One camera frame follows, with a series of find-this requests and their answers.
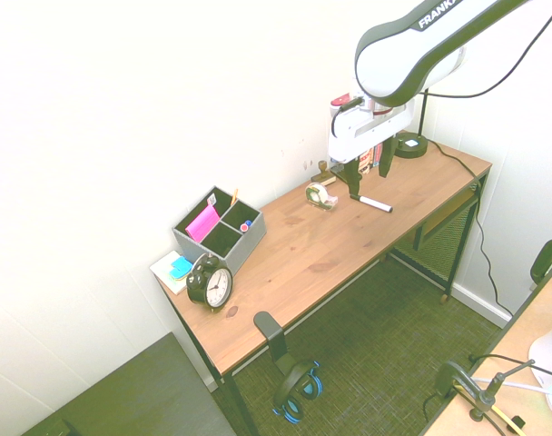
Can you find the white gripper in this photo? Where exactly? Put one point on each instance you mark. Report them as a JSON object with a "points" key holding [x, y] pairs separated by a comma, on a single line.
{"points": [[348, 136]]}

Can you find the white marker with black cap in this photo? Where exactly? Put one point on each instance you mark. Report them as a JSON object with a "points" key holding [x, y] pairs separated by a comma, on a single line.
{"points": [[375, 204]]}

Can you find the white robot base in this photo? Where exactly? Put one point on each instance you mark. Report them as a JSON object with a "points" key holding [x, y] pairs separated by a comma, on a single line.
{"points": [[550, 359]]}

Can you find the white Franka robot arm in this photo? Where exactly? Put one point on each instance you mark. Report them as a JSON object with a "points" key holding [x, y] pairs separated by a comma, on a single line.
{"points": [[394, 54]]}

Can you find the row of upright books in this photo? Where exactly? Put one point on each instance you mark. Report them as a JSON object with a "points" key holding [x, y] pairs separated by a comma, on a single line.
{"points": [[370, 159]]}

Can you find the black lamp base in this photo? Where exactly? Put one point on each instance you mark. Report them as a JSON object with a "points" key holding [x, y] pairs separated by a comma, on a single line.
{"points": [[412, 146]]}

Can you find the wooden rubber stamp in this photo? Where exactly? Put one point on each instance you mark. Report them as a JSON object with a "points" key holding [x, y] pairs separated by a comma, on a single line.
{"points": [[323, 175]]}

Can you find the clear tape dispenser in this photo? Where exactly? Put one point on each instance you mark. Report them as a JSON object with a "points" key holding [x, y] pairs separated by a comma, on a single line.
{"points": [[320, 195]]}

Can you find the orange pencil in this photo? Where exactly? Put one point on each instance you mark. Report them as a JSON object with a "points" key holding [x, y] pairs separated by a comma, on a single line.
{"points": [[234, 196]]}

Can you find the grey felt desk organizer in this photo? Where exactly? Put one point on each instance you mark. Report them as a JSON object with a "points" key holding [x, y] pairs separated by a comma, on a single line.
{"points": [[239, 245]]}

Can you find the pink sticky note pad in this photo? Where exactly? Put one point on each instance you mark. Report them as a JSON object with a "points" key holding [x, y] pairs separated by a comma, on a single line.
{"points": [[204, 223]]}

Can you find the black headphone hook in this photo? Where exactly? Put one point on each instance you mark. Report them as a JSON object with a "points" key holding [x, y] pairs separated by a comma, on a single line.
{"points": [[276, 338]]}

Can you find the black twin bell alarm clock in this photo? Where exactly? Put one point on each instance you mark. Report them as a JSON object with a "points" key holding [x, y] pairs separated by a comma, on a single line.
{"points": [[212, 284]]}

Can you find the blue sticky note pad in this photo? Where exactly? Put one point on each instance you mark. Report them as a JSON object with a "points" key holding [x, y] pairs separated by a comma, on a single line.
{"points": [[180, 267]]}

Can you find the white notepad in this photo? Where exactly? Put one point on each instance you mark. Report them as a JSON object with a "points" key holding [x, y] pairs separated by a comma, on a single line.
{"points": [[164, 270]]}

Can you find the black and blue headphones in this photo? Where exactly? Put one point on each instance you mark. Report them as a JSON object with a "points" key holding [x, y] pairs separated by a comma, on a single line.
{"points": [[298, 390]]}

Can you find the light wooden robot table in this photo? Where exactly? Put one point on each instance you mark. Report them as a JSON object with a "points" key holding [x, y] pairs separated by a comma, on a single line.
{"points": [[525, 345]]}

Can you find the black table clamp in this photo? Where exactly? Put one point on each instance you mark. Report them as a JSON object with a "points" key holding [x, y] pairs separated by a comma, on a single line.
{"points": [[466, 386]]}

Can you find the dark grey cabinet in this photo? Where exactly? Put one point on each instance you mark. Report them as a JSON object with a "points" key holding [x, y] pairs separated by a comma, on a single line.
{"points": [[135, 395]]}

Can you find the black metal desk frame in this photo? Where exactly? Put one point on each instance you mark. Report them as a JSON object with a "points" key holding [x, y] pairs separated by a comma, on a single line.
{"points": [[457, 236]]}

